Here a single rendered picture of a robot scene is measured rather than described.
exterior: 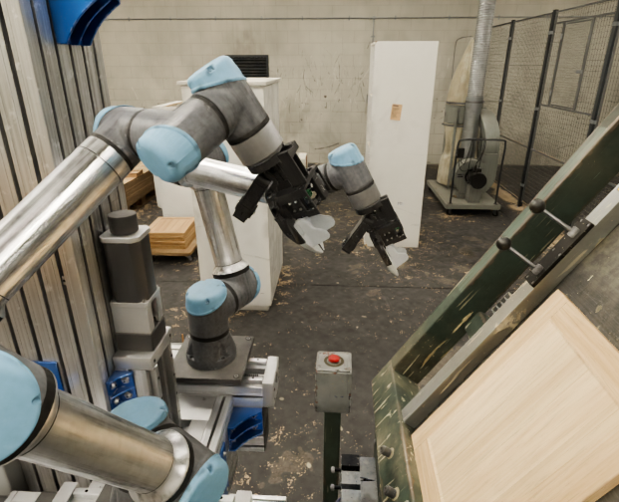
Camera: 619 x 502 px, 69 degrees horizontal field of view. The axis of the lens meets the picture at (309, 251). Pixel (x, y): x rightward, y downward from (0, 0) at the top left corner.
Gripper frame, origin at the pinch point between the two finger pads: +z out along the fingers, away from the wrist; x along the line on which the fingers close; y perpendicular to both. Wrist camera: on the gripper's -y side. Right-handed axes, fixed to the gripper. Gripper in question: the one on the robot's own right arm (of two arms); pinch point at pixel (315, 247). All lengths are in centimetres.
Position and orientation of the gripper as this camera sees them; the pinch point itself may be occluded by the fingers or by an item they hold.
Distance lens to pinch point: 82.9
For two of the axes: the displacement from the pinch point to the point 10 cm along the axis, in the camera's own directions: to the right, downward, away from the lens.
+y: 8.2, -2.0, -5.4
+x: 2.9, -6.7, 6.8
